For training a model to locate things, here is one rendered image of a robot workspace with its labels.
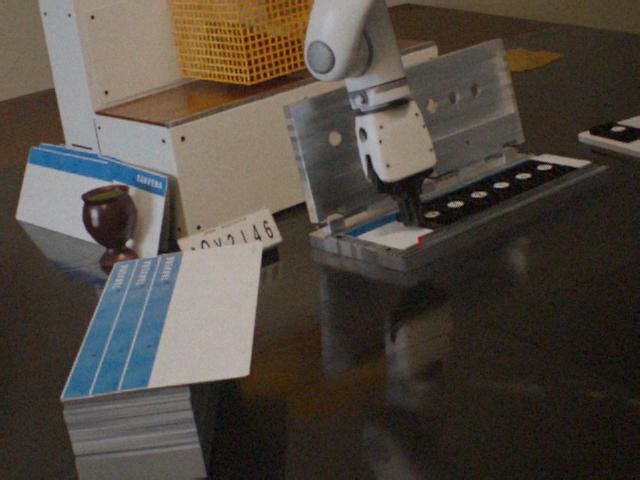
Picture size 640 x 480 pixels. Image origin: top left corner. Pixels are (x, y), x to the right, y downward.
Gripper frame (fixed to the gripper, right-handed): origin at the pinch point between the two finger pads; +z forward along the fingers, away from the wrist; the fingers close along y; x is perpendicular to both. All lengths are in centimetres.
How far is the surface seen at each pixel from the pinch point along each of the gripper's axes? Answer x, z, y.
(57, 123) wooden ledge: 135, -23, 15
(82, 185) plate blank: 53, -14, -22
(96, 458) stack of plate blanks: -24, 6, -67
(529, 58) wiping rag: 63, -9, 95
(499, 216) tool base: -7.0, 4.1, 9.6
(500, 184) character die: 0.3, 1.4, 18.2
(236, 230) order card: 17.1, -3.6, -18.1
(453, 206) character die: -0.5, 1.6, 7.4
